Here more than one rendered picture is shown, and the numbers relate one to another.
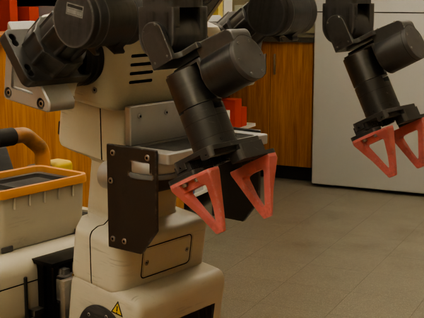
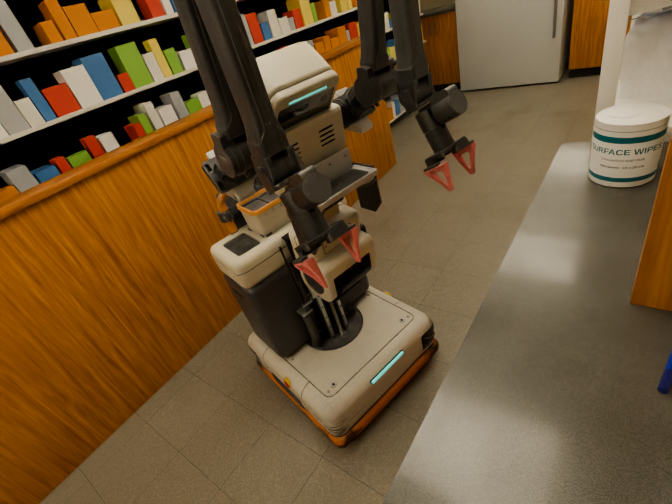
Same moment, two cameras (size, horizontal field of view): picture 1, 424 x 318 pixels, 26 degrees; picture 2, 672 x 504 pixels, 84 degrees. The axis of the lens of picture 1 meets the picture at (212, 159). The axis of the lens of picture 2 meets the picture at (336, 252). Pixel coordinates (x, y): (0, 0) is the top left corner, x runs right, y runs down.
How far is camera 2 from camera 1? 0.60 m
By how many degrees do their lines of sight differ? 29
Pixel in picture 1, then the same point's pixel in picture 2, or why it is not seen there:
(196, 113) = (298, 220)
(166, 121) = not seen: hidden behind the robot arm
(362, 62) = (425, 119)
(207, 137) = (308, 233)
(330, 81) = (466, 31)
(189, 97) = (292, 210)
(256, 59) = (322, 186)
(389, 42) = (440, 105)
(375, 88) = (436, 135)
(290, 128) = (447, 63)
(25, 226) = (275, 220)
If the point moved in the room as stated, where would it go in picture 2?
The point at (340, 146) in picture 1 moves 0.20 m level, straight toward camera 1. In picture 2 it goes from (474, 68) to (474, 72)
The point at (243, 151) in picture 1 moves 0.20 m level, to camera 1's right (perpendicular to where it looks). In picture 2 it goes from (331, 237) to (435, 224)
